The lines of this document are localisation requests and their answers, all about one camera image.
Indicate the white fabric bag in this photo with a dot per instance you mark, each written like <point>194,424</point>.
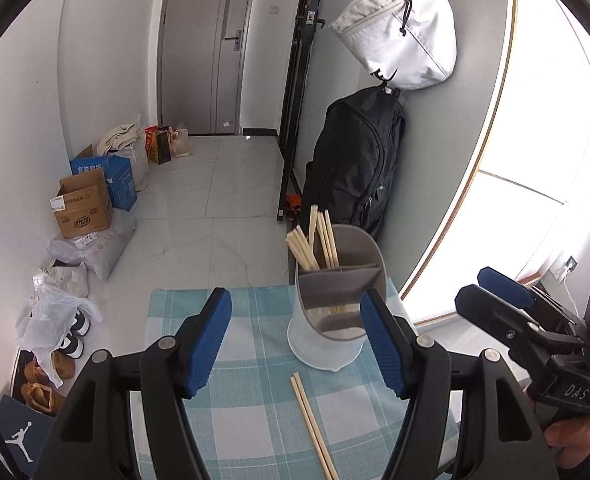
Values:
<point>400,35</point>

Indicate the white black sneaker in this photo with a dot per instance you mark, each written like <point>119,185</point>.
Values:
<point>82,321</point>
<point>71,346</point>

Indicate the beige plastic bag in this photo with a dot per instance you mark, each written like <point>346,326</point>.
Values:
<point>181,142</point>

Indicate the person's right hand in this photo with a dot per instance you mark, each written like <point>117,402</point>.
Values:
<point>572,437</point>

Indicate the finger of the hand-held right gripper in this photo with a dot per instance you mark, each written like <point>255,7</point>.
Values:
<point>495,315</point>
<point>505,285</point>

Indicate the clear bag with beige content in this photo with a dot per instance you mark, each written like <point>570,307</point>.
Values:
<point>70,280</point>

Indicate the bundle of chopsticks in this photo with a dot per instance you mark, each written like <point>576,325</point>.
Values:
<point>307,252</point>

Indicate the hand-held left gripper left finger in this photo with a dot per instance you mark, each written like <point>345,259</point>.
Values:
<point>205,345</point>

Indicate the orange black tool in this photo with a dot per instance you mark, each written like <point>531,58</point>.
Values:
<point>293,204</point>

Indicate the white plastic bag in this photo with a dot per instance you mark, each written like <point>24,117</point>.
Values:
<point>50,320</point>

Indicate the wall outlet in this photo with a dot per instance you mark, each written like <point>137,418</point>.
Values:
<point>570,262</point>

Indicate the pale wooden chopstick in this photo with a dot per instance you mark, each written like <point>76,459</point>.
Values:
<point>312,430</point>
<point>320,430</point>

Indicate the black backpack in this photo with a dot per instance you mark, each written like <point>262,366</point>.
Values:
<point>355,160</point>

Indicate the grey parcel bag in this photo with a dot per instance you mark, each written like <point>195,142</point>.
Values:
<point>105,255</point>

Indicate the brown cardboard box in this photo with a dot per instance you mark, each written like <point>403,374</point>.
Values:
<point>85,215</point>

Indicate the blue cardboard box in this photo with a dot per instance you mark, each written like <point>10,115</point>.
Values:
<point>122,185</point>

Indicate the black metal frame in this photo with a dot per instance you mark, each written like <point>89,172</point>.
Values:
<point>300,60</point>

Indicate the red yellow bag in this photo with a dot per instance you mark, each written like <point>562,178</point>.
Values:
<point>150,142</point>

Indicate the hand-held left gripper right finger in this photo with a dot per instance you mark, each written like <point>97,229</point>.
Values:
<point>385,345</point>

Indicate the beige folded cloth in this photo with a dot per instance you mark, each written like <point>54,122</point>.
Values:
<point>117,136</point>

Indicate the grey door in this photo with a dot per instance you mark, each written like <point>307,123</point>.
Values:
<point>190,60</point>

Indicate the black paper bag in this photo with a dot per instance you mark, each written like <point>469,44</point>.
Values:
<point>161,149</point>

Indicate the dark blue shoe box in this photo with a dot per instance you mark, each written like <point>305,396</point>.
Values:
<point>20,440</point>

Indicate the white grey utensil holder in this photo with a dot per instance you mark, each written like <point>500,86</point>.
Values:
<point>320,350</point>

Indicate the teal checked tablecloth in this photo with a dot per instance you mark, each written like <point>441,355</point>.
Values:
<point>260,320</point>

